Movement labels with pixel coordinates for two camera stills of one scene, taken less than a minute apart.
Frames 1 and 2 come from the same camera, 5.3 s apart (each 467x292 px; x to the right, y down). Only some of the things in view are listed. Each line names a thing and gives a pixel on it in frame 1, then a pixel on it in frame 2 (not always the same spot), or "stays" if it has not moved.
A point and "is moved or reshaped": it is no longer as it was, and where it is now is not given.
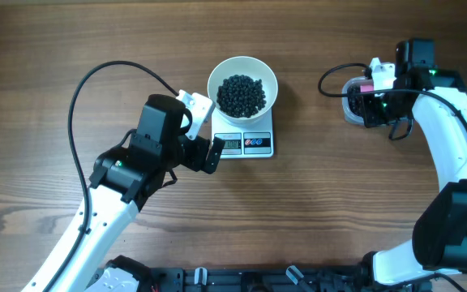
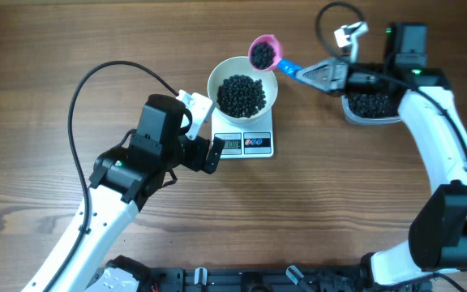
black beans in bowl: [240, 96] stays
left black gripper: [197, 161] stays
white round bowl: [243, 89] stays
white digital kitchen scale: [253, 139] stays
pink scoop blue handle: [366, 88] is moved or reshaped
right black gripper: [371, 118] → [337, 77]
